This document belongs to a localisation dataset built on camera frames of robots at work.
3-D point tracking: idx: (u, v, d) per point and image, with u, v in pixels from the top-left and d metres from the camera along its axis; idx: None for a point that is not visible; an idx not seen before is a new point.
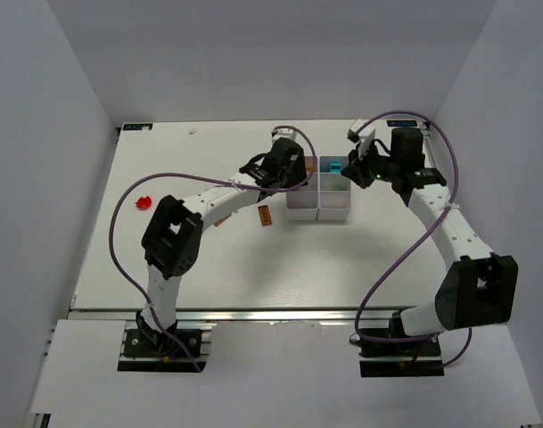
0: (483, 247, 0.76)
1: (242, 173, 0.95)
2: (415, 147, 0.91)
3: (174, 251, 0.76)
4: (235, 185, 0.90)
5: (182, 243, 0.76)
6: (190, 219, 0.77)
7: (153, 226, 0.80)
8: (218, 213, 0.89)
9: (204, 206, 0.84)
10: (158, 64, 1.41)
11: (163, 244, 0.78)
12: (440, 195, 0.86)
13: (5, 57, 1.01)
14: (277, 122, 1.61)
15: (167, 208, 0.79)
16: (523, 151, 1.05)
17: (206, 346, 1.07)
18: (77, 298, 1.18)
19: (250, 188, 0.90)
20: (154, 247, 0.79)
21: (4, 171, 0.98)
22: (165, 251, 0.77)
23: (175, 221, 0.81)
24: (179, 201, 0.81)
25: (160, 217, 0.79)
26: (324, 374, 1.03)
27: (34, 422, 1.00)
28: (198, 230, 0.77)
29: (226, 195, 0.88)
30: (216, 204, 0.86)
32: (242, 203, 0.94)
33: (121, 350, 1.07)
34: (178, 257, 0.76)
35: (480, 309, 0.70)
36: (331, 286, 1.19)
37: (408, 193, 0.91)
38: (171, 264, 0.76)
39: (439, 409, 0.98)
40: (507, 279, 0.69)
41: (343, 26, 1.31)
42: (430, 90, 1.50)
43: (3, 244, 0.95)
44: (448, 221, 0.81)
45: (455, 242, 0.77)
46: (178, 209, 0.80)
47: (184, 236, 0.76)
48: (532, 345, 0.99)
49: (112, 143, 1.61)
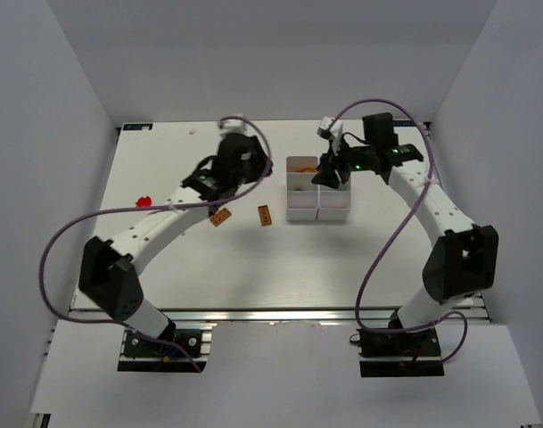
0: (464, 219, 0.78)
1: (184, 188, 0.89)
2: (387, 127, 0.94)
3: (111, 299, 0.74)
4: (172, 206, 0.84)
5: (115, 291, 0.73)
6: (119, 264, 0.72)
7: (85, 273, 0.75)
8: (159, 242, 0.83)
9: (137, 242, 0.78)
10: (158, 64, 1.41)
11: (99, 292, 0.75)
12: (418, 172, 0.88)
13: (5, 57, 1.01)
14: (277, 122, 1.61)
15: (92, 255, 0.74)
16: (523, 152, 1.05)
17: (206, 347, 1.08)
18: (78, 298, 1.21)
19: (191, 206, 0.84)
20: (91, 293, 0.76)
21: (4, 170, 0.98)
22: (102, 299, 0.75)
23: (106, 262, 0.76)
24: (105, 244, 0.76)
25: (88, 265, 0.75)
26: (324, 374, 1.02)
27: (34, 422, 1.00)
28: (131, 273, 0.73)
29: (161, 225, 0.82)
30: (151, 236, 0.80)
32: (188, 222, 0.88)
33: (121, 350, 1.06)
34: (117, 304, 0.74)
35: (467, 278, 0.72)
36: (331, 286, 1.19)
37: (388, 170, 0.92)
38: (113, 311, 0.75)
39: (439, 410, 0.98)
40: (489, 246, 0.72)
41: (343, 26, 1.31)
42: (430, 90, 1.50)
43: (3, 243, 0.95)
44: (429, 199, 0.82)
45: (438, 218, 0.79)
46: (107, 250, 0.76)
47: (115, 284, 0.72)
48: (533, 345, 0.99)
49: (112, 143, 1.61)
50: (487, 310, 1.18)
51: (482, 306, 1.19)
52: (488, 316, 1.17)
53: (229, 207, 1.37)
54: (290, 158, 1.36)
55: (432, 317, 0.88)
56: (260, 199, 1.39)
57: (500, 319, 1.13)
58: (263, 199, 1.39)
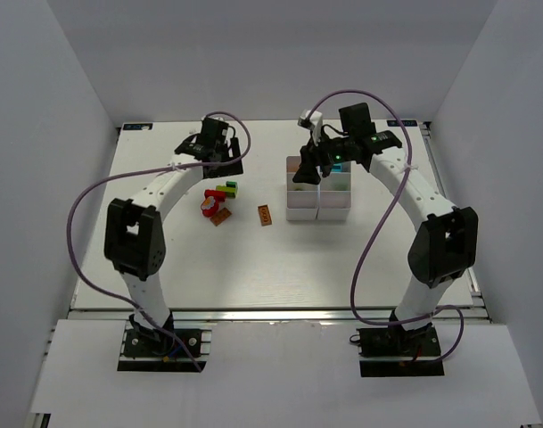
0: (445, 203, 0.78)
1: (178, 153, 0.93)
2: (365, 116, 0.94)
3: (142, 251, 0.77)
4: (176, 166, 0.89)
5: (146, 241, 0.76)
6: (147, 213, 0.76)
7: (111, 234, 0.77)
8: (170, 200, 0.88)
9: (155, 197, 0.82)
10: (158, 64, 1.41)
11: (128, 248, 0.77)
12: (399, 158, 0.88)
13: (4, 58, 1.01)
14: (278, 122, 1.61)
15: (118, 212, 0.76)
16: (522, 152, 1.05)
17: (206, 346, 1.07)
18: (77, 298, 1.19)
19: (192, 165, 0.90)
20: (119, 254, 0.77)
21: (4, 171, 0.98)
22: (132, 254, 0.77)
23: (130, 222, 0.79)
24: (127, 201, 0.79)
25: (113, 224, 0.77)
26: (324, 374, 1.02)
27: (34, 422, 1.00)
28: (158, 221, 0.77)
29: (172, 180, 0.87)
30: (166, 192, 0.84)
32: (187, 185, 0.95)
33: (121, 350, 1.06)
34: (148, 255, 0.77)
35: (450, 259, 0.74)
36: (331, 286, 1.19)
37: (368, 159, 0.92)
38: (144, 265, 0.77)
39: (439, 410, 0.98)
40: (470, 226, 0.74)
41: (343, 27, 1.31)
42: (430, 90, 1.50)
43: (3, 244, 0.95)
44: (410, 185, 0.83)
45: (419, 203, 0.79)
46: (129, 209, 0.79)
47: (146, 232, 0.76)
48: (533, 345, 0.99)
49: (112, 143, 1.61)
50: (487, 309, 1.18)
51: (482, 307, 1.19)
52: (488, 316, 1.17)
53: (229, 206, 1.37)
54: (287, 160, 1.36)
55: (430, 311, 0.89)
56: (260, 199, 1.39)
57: (500, 319, 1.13)
58: (263, 198, 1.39)
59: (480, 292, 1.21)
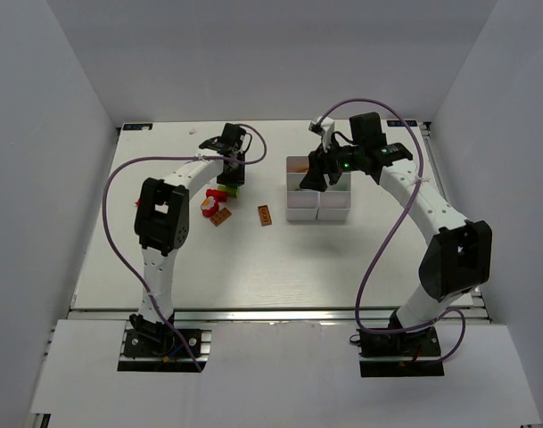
0: (457, 216, 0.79)
1: (201, 148, 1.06)
2: (375, 126, 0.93)
3: (170, 227, 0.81)
4: (201, 156, 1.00)
5: (175, 218, 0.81)
6: (176, 191, 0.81)
7: (143, 209, 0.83)
8: (194, 185, 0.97)
9: (184, 180, 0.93)
10: (158, 65, 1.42)
11: (157, 222, 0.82)
12: (408, 170, 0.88)
13: (4, 60, 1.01)
14: (277, 122, 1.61)
15: (150, 190, 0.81)
16: (523, 152, 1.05)
17: (206, 346, 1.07)
18: (77, 298, 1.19)
19: (215, 157, 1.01)
20: (148, 229, 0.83)
21: (4, 172, 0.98)
22: (160, 229, 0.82)
23: (160, 200, 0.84)
24: (160, 181, 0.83)
25: (145, 201, 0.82)
26: (324, 374, 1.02)
27: (34, 421, 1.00)
28: (185, 201, 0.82)
29: (198, 168, 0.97)
30: (193, 176, 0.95)
32: (210, 172, 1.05)
33: (121, 350, 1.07)
34: (176, 231, 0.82)
35: (462, 274, 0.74)
36: (331, 286, 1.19)
37: (378, 171, 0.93)
38: (171, 240, 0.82)
39: (439, 410, 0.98)
40: (484, 242, 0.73)
41: (342, 27, 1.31)
42: (430, 90, 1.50)
43: (3, 244, 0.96)
44: (420, 196, 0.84)
45: (431, 216, 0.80)
46: (161, 187, 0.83)
47: (176, 209, 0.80)
48: (532, 345, 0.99)
49: (112, 143, 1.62)
50: (487, 309, 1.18)
51: (482, 306, 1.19)
52: (488, 316, 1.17)
53: (229, 206, 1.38)
54: (287, 160, 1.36)
55: (431, 315, 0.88)
56: (260, 199, 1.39)
57: (501, 319, 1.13)
58: (262, 198, 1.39)
59: (480, 292, 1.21)
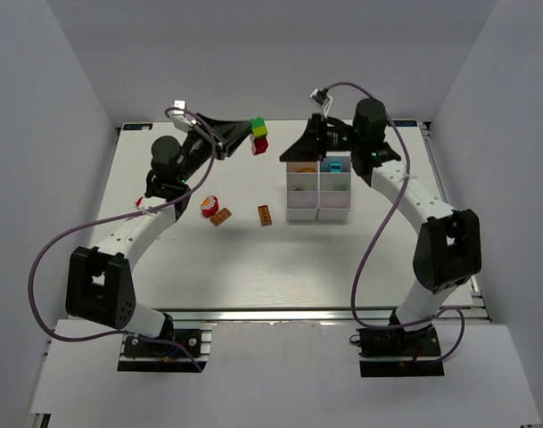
0: (446, 207, 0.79)
1: (149, 197, 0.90)
2: (376, 131, 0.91)
3: (109, 305, 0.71)
4: (146, 209, 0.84)
5: (112, 292, 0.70)
6: (113, 261, 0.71)
7: (74, 287, 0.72)
8: (138, 244, 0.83)
9: (123, 243, 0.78)
10: (157, 65, 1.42)
11: (94, 300, 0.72)
12: (397, 169, 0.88)
13: (5, 59, 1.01)
14: (276, 122, 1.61)
15: (80, 263, 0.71)
16: (523, 152, 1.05)
17: (206, 346, 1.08)
18: None
19: (160, 207, 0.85)
20: (83, 308, 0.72)
21: (4, 172, 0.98)
22: (98, 308, 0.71)
23: (96, 271, 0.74)
24: (93, 250, 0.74)
25: (78, 275, 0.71)
26: (324, 374, 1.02)
27: (34, 422, 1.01)
28: (126, 270, 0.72)
29: (142, 225, 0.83)
30: (135, 237, 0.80)
32: (160, 225, 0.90)
33: (121, 350, 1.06)
34: (115, 308, 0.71)
35: (455, 263, 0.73)
36: (330, 286, 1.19)
37: (368, 174, 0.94)
38: (111, 318, 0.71)
39: (438, 409, 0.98)
40: (473, 230, 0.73)
41: (342, 26, 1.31)
42: (430, 90, 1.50)
43: (3, 245, 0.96)
44: (409, 192, 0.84)
45: (419, 209, 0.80)
46: (96, 257, 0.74)
47: (113, 283, 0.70)
48: (532, 345, 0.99)
49: (112, 142, 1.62)
50: (487, 309, 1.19)
51: (482, 306, 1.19)
52: (488, 316, 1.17)
53: (229, 206, 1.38)
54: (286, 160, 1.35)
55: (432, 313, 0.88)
56: (260, 199, 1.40)
57: (501, 319, 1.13)
58: (263, 199, 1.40)
59: (480, 293, 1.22)
